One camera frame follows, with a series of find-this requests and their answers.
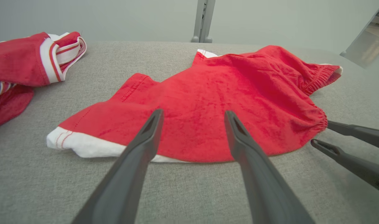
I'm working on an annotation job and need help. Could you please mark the grey partition frame edge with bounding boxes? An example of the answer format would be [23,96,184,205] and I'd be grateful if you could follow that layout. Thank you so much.
[340,0,379,69]

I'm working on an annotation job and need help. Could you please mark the red shorts with white trim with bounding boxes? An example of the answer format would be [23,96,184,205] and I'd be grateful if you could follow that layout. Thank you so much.
[46,45,343,163]

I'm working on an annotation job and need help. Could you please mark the grey double partition post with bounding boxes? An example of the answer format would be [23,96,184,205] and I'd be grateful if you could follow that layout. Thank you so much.
[191,0,216,43]

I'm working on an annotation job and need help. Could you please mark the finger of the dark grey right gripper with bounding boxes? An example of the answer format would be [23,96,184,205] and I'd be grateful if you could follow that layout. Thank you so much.
[328,121,379,150]
[311,139,379,195]

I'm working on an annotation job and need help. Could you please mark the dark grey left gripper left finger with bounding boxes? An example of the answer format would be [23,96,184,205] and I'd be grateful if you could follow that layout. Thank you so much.
[72,109,164,224]

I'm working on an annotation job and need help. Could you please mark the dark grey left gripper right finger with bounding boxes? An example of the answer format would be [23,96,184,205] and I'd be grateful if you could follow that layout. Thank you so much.
[225,110,314,224]

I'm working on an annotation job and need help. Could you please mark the red and white jersey shirt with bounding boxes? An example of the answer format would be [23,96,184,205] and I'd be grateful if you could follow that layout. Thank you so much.
[0,31,87,131]

